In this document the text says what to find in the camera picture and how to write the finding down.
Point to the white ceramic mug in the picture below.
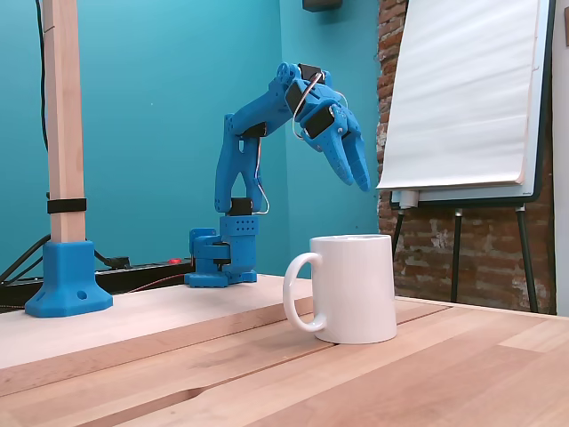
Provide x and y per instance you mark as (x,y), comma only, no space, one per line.
(355,289)

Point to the white flipchart paper pad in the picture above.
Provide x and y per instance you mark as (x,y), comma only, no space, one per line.
(462,89)

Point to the dark flipchart easel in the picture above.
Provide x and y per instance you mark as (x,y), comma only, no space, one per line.
(526,249)

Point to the black power strip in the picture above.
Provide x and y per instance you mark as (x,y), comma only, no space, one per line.
(146,272)

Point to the dark wall box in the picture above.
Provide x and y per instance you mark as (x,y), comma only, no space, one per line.
(322,4)

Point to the wooden post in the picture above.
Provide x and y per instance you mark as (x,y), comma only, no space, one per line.
(65,111)

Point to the blue post base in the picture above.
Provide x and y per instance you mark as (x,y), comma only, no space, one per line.
(66,284)

